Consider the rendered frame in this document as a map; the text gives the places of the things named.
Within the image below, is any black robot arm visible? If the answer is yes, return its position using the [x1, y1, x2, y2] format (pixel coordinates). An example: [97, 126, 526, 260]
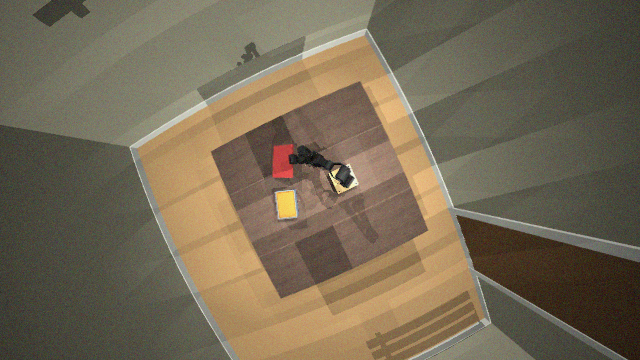
[297, 145, 355, 188]

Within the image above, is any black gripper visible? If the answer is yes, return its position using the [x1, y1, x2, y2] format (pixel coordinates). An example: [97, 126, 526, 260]
[288, 154, 309, 164]

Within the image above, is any red lid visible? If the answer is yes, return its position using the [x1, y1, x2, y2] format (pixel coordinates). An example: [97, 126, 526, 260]
[273, 144, 293, 178]

